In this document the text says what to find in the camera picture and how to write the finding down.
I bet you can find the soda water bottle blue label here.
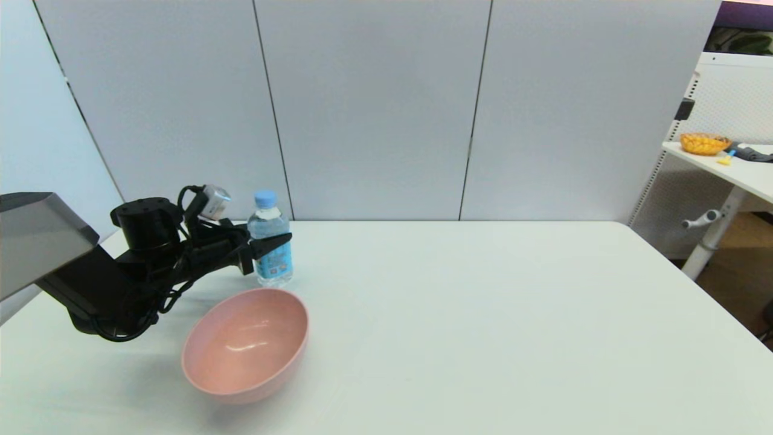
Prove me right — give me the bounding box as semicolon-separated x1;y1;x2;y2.
247;190;295;288

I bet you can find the pink plastic bowl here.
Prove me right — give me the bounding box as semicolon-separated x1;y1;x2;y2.
181;288;310;405

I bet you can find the orange bowl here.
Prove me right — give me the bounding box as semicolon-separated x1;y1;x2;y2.
681;132;733;156

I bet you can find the white side desk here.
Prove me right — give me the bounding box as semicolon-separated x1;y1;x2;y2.
662;141;773;282

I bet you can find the white perforated panel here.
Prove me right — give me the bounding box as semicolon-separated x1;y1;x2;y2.
628;51;773;260

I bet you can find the dark grey cloth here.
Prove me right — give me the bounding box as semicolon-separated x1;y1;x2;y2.
729;143;773;163

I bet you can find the dark screen with plants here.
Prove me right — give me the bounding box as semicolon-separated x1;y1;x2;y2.
705;0;773;56

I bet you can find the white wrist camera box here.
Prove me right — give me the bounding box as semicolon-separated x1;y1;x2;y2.
199;184;233;221

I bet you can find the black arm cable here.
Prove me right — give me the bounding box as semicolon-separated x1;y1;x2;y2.
91;184;209;343

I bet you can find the white desk crank handle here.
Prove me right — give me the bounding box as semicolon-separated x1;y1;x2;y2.
682;209;724;230

